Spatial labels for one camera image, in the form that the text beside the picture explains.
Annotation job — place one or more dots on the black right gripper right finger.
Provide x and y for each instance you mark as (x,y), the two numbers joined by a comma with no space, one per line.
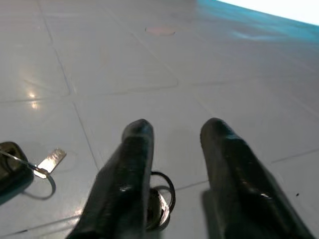
(244,194)

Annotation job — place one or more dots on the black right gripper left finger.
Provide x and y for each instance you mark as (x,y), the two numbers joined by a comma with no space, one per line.
(119,194)

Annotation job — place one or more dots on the keyring with black loop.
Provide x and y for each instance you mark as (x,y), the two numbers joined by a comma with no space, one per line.
(163,209)

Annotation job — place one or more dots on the black-headed key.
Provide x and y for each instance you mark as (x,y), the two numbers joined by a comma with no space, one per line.
(15,174)

